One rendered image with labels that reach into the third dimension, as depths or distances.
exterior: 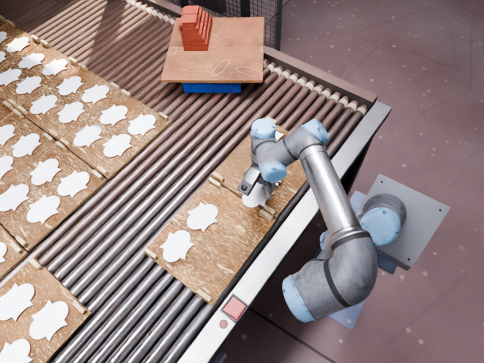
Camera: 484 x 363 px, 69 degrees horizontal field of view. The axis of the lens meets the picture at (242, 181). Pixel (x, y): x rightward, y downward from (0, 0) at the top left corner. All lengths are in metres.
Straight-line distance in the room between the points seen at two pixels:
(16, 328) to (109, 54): 1.49
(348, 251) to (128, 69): 1.66
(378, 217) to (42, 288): 1.23
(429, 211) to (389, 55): 2.48
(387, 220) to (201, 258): 0.68
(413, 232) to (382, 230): 0.25
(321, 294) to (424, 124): 2.50
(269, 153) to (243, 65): 0.89
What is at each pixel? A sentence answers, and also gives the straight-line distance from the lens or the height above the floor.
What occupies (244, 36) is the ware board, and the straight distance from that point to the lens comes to 2.01.
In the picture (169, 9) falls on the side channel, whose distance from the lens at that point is 2.47.
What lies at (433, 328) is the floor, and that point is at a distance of 2.46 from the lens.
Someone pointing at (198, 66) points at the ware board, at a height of 1.04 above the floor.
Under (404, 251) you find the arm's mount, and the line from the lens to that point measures 1.46.
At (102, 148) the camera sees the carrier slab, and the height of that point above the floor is 0.94.
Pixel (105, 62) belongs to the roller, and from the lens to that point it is 2.24.
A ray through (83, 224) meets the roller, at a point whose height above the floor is 0.92.
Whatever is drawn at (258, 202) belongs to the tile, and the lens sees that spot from 1.31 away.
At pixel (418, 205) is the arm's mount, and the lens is 1.41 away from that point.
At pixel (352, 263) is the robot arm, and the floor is 1.47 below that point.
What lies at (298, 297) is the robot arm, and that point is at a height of 1.39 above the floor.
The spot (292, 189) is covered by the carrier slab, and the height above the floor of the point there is 0.94.
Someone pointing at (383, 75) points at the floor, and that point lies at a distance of 3.50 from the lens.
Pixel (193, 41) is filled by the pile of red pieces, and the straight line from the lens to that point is 1.92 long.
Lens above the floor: 2.22
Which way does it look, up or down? 58 degrees down
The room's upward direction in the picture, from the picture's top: 5 degrees counter-clockwise
